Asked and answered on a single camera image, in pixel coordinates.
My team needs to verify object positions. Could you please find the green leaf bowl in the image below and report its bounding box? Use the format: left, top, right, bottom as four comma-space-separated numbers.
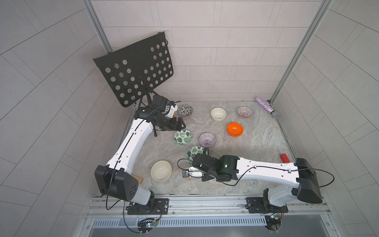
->
174, 129, 193, 146
186, 146, 209, 165

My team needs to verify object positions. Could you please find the cream bowl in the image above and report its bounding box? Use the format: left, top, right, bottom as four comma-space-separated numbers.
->
151, 161, 172, 182
211, 107, 227, 121

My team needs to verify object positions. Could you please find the purple striped bowl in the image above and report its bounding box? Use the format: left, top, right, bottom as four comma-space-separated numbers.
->
199, 132, 217, 148
237, 106, 253, 118

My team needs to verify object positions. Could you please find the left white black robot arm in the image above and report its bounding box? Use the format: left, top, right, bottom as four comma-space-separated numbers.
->
94, 105, 186, 206

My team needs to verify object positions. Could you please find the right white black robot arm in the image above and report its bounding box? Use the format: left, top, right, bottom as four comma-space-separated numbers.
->
188, 154, 323, 207

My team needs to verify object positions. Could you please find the far black floral bowl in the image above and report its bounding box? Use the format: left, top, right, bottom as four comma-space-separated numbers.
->
177, 105, 193, 117

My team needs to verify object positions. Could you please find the right orange bowl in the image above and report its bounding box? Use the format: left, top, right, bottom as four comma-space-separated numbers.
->
227, 122, 244, 137

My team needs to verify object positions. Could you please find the black perforated music stand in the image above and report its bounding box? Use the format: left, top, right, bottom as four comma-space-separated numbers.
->
93, 32, 174, 108

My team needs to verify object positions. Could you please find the wooden block at left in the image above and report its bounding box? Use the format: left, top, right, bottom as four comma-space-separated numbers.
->
131, 174, 143, 184

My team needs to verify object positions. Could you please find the red block at right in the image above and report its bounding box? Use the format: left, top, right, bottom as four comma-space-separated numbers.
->
279, 154, 291, 163

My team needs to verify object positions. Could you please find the purple glitter tube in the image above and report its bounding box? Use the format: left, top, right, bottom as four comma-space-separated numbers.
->
255, 97, 279, 119

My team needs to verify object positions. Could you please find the left circuit board connector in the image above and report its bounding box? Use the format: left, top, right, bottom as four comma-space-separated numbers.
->
137, 218, 158, 235

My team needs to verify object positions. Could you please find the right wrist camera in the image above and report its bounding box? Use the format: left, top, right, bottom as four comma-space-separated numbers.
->
182, 167, 204, 178

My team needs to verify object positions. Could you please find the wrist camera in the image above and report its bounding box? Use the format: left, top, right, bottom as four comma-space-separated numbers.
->
151, 95, 178, 118
182, 167, 204, 178

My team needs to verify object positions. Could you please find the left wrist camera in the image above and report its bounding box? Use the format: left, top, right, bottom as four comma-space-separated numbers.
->
151, 95, 178, 118

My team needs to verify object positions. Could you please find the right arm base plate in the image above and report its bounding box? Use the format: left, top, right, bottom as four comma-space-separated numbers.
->
245, 197, 288, 214

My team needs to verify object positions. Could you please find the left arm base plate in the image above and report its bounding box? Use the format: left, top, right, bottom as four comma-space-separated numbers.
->
126, 198, 169, 215

